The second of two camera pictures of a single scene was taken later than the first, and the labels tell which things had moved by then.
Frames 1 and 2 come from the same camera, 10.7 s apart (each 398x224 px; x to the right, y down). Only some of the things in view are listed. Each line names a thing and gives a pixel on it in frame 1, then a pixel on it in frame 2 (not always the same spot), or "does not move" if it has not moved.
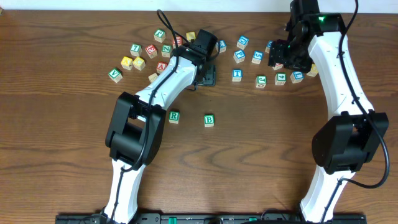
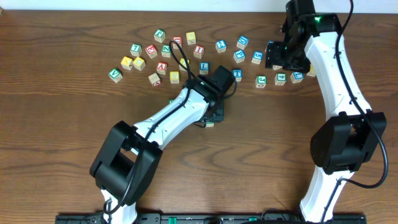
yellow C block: [138, 63] does not move
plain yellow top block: [191, 35] does not move
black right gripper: [277, 55] does not move
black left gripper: [208, 76] -> [218, 115]
